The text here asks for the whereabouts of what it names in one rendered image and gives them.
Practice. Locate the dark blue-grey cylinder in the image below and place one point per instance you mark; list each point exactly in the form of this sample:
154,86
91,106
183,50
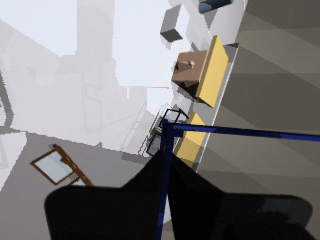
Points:
210,5

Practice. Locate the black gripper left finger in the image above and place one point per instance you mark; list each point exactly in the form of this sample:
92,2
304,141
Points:
129,210

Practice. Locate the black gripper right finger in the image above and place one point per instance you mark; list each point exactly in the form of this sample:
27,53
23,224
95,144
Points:
201,211

